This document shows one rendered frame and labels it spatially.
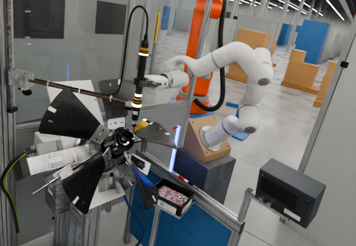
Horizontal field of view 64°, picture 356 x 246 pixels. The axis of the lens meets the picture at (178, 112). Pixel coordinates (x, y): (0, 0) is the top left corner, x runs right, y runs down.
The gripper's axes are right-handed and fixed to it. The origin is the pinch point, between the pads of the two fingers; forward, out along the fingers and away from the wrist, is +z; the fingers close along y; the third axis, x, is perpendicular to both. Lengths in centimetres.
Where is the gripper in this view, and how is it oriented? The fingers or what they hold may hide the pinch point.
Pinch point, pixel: (139, 82)
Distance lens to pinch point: 138.0
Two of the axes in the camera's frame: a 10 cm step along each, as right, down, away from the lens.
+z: -6.9, 1.3, -7.1
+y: -7.0, -3.6, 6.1
